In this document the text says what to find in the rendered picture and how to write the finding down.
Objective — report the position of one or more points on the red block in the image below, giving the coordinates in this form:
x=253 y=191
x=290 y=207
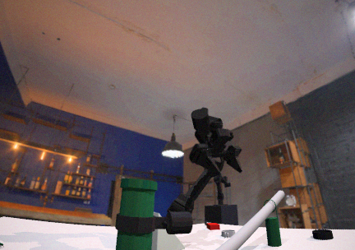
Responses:
x=212 y=226

